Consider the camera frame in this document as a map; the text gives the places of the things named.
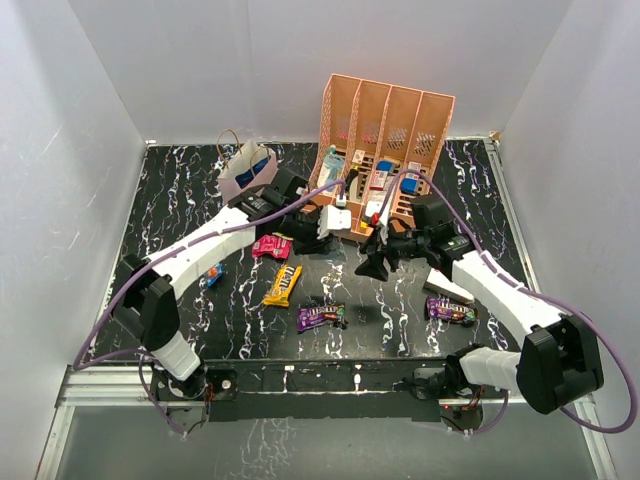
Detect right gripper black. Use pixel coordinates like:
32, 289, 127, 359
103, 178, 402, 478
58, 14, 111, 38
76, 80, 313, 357
355, 221, 430, 280

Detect blue Burts chips bag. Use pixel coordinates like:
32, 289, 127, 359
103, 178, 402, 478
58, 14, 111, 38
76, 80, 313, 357
235, 157, 269, 188

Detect pale pink paper bag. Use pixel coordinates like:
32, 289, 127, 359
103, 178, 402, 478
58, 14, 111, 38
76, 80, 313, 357
217, 129, 278, 204

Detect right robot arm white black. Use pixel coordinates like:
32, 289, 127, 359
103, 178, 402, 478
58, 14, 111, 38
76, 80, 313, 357
356, 195, 604, 414

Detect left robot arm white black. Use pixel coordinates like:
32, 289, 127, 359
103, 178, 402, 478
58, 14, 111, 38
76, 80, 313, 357
106, 169, 350, 399

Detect green candy packet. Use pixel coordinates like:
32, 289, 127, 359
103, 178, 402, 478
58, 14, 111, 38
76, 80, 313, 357
273, 232, 293, 241

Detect pink candy packet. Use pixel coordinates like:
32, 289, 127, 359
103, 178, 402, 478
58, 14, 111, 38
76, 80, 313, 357
251, 234, 292, 260

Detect yellow M&M's packet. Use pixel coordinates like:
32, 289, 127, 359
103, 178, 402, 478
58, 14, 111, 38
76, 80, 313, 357
262, 264, 302, 308

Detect white plastic packet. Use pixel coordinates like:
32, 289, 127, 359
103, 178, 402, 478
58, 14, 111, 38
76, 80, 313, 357
365, 190, 386, 212

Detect white rectangular box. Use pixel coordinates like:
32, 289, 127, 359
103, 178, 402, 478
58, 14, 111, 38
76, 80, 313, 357
424, 268, 475, 304

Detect purple M&M's packet centre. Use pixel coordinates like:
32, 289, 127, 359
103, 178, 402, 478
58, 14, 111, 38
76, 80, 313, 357
296, 304, 348, 334

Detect purple m&m's packet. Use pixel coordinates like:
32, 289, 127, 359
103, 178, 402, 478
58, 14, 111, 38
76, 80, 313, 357
296, 304, 348, 334
425, 297, 478, 327

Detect blue white item pack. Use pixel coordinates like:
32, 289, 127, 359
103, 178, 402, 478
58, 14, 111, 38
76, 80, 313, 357
400, 162, 422, 196

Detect light blue tape dispenser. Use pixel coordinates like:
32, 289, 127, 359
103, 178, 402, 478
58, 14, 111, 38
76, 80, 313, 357
317, 145, 345, 187

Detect purple M&M's packet right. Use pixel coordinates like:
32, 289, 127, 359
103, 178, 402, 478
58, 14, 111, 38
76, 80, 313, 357
425, 297, 478, 327

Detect black yellow utility knife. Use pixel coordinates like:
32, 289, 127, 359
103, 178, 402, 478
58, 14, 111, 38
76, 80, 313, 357
345, 164, 360, 201

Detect blue M&M's packet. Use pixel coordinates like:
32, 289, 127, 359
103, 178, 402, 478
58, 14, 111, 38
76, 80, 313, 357
205, 263, 224, 287

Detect orange desk file organizer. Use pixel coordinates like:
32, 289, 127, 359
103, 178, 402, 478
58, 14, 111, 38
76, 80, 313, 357
309, 73, 455, 241

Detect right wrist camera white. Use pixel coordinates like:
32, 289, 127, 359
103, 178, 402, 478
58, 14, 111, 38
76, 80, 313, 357
363, 200, 390, 243

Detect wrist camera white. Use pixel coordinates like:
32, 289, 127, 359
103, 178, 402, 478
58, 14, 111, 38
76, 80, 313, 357
363, 200, 390, 243
317, 195, 352, 240

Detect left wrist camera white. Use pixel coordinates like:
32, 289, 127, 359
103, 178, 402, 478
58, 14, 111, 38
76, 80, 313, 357
317, 195, 352, 240

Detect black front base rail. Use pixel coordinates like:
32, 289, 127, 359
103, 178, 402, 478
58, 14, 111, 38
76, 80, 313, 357
151, 358, 499, 425

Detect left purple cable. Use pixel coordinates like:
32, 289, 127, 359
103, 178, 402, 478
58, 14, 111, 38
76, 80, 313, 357
72, 179, 349, 437

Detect purple cable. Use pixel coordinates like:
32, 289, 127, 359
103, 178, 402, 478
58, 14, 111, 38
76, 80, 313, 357
375, 168, 639, 435
72, 179, 349, 437

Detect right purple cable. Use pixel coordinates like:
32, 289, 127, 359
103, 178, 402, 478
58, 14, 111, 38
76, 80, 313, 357
375, 168, 639, 435

